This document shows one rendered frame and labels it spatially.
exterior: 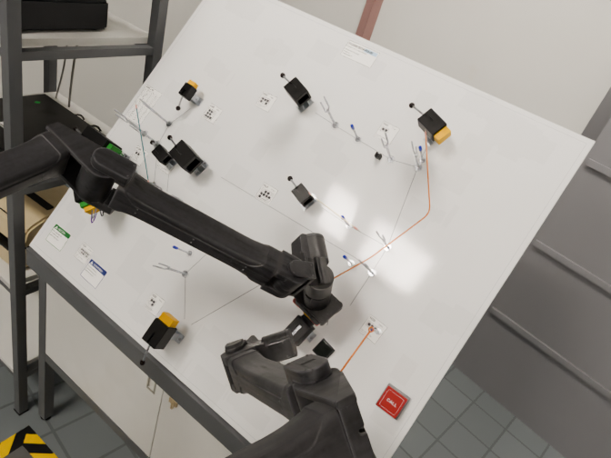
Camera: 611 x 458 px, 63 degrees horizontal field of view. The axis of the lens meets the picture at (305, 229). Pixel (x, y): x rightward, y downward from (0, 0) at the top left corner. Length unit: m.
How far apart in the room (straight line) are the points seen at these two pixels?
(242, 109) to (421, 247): 0.64
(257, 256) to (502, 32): 2.06
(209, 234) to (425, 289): 0.54
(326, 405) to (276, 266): 0.44
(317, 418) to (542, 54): 2.33
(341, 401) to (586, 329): 2.33
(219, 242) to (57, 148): 0.30
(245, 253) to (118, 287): 0.65
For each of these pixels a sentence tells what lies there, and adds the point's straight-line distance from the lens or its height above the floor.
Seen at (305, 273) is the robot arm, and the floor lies 1.38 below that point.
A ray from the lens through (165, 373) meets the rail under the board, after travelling 1.38.
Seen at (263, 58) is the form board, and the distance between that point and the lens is 1.53.
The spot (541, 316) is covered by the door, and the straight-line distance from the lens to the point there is 2.81.
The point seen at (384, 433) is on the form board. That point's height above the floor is 1.04.
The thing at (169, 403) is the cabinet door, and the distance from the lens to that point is 1.52.
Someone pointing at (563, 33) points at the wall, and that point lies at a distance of 2.64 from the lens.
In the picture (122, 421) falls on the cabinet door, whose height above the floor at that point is 0.45.
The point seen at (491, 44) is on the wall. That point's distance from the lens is 2.75.
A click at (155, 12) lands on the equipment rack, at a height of 1.54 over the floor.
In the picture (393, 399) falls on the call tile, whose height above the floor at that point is 1.12.
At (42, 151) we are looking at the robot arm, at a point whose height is 1.51.
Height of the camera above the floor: 1.93
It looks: 31 degrees down
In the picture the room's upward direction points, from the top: 19 degrees clockwise
